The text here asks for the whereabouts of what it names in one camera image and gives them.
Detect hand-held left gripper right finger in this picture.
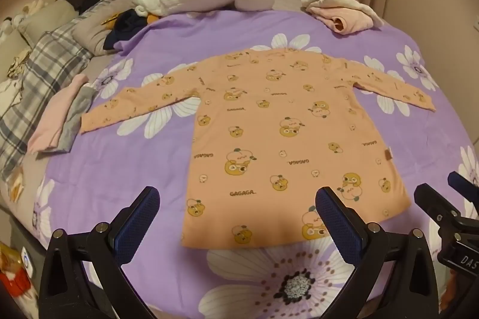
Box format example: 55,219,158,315
315,186,438,319

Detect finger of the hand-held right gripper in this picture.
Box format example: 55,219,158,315
413,183,470,230
448,171,479,199

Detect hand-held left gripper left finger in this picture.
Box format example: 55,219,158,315
38,186,161,319

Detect orange printed long-sleeve shirt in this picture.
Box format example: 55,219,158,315
78,46,437,250

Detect purple floral bedsheet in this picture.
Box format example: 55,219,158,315
32,6,479,319

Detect folded grey cloth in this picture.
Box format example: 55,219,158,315
56,85,98,151

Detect red box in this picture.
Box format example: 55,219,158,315
0,242,34,299

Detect folded pink cloth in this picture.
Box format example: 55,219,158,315
27,74,90,154

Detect grey plaid blanket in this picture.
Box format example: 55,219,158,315
0,17,94,181

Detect printed cream pillow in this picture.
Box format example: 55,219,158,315
0,49,32,117

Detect dark navy clothing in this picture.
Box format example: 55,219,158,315
103,10,146,50

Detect grey pillow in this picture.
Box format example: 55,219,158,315
73,0,131,55

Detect pink fleece-lined garment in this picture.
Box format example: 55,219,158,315
301,0,384,35

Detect beige pillow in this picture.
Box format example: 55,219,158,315
17,0,81,40

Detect cream plush toy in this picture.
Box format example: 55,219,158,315
0,2,47,33

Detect white device with blue ring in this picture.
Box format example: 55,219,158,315
20,248,36,278

